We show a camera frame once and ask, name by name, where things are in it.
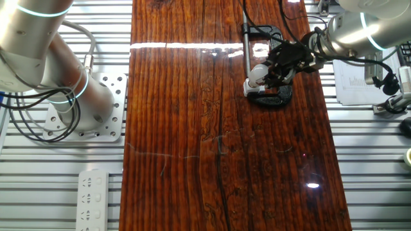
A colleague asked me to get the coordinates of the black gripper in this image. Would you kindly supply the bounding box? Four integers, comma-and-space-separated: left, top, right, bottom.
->
265, 40, 326, 90

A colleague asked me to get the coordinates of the white LED light bulb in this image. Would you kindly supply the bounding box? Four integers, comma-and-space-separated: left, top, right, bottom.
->
247, 63, 270, 89

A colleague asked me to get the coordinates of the black C-clamp with steel screw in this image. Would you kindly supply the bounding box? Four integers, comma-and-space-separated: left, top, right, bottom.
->
241, 14, 293, 108

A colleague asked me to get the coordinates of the white lamp socket adapter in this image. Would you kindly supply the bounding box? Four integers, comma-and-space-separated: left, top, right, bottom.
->
243, 80, 267, 98

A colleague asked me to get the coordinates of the printed paper sheet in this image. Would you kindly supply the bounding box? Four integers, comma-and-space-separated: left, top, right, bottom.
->
332, 47, 403, 106

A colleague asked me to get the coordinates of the brown wooden board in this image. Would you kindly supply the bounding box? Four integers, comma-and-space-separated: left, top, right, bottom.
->
118, 0, 353, 231

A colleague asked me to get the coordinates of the black keyboard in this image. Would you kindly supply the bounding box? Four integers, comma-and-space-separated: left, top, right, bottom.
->
398, 41, 411, 67

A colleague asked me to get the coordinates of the black rounded object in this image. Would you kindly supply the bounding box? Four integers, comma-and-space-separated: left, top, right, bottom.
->
399, 117, 411, 139

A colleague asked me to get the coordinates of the white power strip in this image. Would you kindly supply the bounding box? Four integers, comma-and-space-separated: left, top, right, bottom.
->
75, 169, 110, 231

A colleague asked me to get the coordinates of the small aluminium bracket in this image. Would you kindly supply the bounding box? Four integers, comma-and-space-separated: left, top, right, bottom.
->
317, 0, 331, 17

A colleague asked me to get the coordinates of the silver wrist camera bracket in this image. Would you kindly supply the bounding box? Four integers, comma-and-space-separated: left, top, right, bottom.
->
364, 51, 385, 86

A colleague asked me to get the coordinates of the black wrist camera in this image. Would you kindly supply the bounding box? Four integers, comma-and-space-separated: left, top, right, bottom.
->
372, 72, 401, 96

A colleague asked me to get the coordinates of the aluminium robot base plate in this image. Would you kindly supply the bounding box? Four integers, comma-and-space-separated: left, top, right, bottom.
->
42, 72, 128, 143

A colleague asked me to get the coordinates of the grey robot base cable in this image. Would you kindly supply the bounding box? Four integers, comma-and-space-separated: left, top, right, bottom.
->
62, 19, 97, 75

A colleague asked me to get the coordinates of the black cable loop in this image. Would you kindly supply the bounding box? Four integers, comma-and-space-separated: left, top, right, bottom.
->
0, 88, 82, 142

